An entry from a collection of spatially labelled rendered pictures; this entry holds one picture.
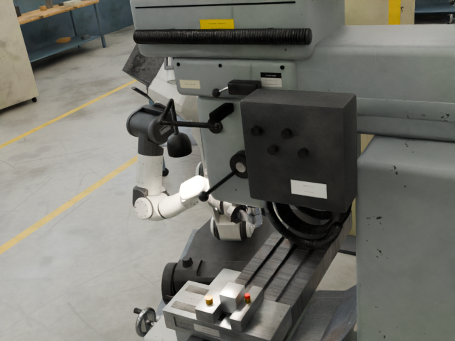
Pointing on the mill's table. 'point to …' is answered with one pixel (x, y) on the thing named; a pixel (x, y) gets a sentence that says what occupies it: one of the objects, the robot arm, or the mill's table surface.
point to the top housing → (270, 9)
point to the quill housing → (224, 151)
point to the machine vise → (249, 316)
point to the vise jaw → (204, 312)
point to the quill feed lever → (237, 166)
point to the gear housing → (199, 88)
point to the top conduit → (225, 36)
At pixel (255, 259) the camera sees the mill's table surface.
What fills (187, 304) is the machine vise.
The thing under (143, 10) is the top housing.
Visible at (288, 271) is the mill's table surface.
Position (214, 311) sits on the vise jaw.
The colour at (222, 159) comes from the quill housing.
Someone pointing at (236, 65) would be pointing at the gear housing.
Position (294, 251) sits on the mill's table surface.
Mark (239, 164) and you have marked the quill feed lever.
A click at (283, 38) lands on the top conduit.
